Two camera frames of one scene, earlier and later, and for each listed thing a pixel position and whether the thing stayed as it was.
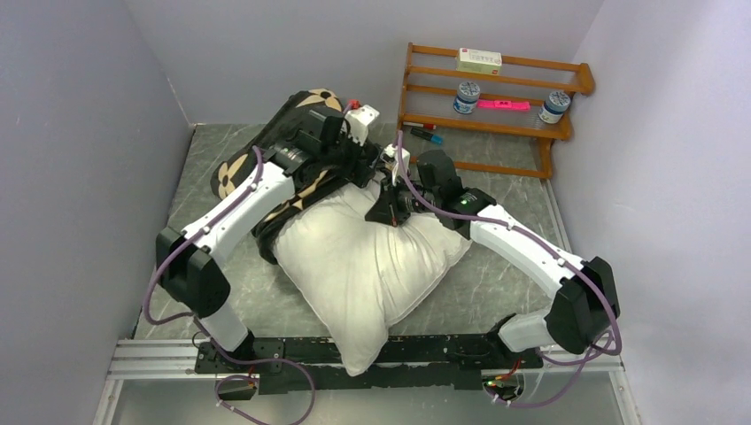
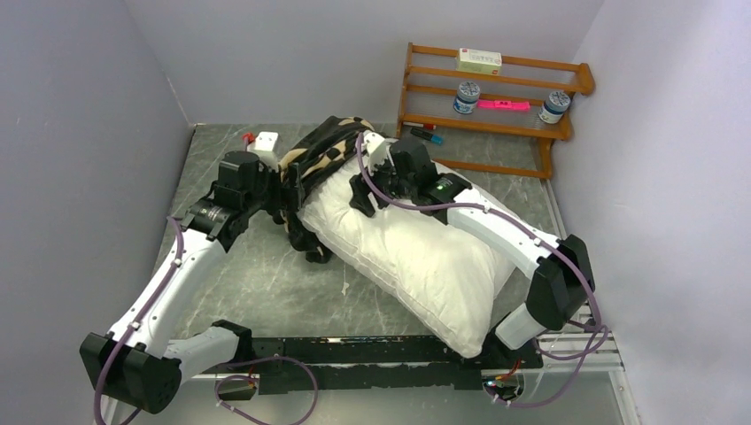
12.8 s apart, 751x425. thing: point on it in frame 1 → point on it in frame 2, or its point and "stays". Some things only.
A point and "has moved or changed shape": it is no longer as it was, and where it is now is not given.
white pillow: x=361 y=275 → x=450 y=281
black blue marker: x=429 y=136 stays
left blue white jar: x=466 y=100 stays
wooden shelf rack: x=524 y=97 stays
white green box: x=478 y=61 stays
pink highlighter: x=504 y=104 stays
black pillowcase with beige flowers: x=310 y=186 has moved or changed shape
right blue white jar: x=553 y=109 stays
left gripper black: x=355 y=171 → x=294 y=190
